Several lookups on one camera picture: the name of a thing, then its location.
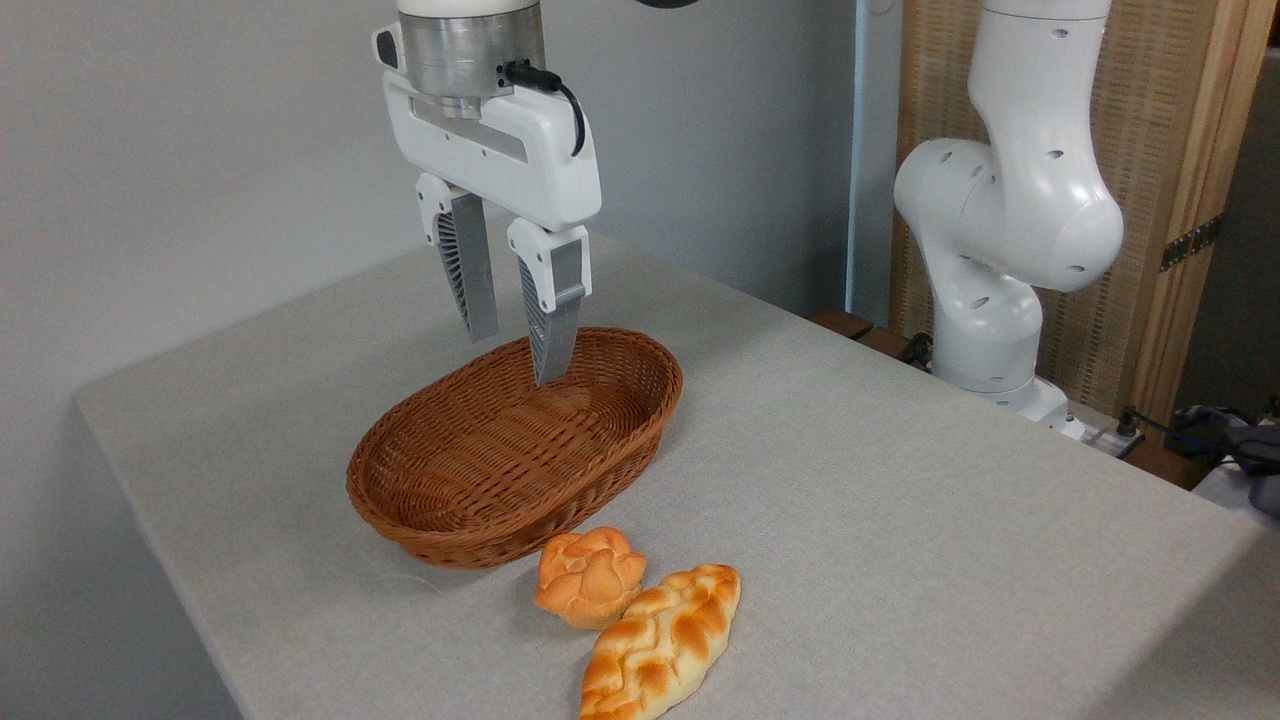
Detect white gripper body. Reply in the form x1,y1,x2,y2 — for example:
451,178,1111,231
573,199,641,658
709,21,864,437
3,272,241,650
372,24,605,234

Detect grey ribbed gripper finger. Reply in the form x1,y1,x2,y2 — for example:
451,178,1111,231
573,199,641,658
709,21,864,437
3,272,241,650
506,217,593,388
415,172,501,345

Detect long braided bread loaf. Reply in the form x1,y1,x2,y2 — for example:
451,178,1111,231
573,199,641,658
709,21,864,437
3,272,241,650
579,563,743,720

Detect round knotted bread roll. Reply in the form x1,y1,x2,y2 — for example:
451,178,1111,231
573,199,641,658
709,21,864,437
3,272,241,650
534,527,648,631

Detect brown oval wicker basket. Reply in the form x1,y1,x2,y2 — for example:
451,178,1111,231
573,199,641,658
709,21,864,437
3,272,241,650
346,326,685,571

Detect brown wooden block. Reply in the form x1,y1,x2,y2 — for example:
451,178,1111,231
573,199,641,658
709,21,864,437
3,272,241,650
808,308,876,341
855,328,913,363

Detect white vertical pole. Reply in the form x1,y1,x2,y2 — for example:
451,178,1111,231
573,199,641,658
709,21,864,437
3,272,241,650
845,0,901,316

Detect wooden rattan folding screen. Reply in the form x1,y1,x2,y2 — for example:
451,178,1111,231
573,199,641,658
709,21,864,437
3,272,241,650
890,0,1280,426

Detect dark metal screen hinge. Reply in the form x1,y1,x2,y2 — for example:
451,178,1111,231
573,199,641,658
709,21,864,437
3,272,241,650
1160,215,1223,273

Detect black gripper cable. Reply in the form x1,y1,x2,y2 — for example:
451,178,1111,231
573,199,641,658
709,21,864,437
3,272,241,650
499,60,589,159

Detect dark cable bundle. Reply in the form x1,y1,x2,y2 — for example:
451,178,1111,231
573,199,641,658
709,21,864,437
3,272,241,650
1118,398,1280,519

